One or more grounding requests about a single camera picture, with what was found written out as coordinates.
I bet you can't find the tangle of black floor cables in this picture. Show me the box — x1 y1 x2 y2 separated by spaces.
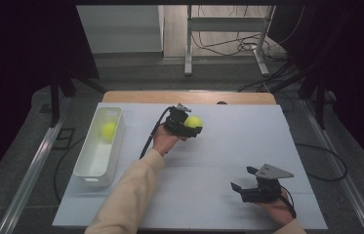
191 5 305 62

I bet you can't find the person's right hand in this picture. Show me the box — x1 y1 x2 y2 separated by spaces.
257 190 297 227

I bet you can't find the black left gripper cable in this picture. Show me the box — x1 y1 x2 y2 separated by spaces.
139 105 174 160

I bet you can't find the black floor cable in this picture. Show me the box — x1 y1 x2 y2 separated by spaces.
53 136 87 204
294 141 348 182

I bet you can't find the black curtain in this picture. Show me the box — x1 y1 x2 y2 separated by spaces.
268 0 364 178
0 0 100 196

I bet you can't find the white metal stand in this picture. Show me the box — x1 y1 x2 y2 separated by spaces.
183 4 277 78

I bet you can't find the metal floor rail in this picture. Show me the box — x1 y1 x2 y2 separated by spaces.
0 116 67 234
301 99 364 234

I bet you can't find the dark metal stand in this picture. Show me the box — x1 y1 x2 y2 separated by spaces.
49 62 107 129
268 61 329 131

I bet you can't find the white cabinet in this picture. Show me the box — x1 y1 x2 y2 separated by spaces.
76 4 165 55

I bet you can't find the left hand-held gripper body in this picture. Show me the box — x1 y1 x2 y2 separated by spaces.
162 102 192 137

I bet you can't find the wooden table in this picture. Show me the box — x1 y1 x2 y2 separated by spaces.
101 90 278 105

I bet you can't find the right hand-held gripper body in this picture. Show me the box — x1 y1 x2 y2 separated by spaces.
240 163 296 205

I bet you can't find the person's left hand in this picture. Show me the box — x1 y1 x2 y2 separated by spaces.
151 125 184 158

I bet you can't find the white plastic bin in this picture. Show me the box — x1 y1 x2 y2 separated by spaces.
73 106 126 188

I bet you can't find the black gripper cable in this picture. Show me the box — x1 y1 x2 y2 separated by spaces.
139 105 174 160
280 185 298 218

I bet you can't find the white paper sheet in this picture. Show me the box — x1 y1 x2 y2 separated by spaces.
52 102 329 231

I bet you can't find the yellow tennis ball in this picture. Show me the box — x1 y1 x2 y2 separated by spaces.
183 115 204 130
101 121 118 142

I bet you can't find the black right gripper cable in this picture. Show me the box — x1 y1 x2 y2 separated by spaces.
280 185 298 218

